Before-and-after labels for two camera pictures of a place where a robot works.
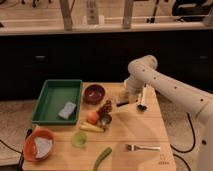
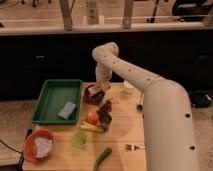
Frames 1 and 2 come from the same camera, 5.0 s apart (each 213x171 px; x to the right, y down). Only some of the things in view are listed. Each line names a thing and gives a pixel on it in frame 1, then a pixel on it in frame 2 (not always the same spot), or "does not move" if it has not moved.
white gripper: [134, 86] → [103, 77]
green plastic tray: [57, 102] does not move
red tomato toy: [92, 117] does not move
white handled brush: [143, 106] does not move
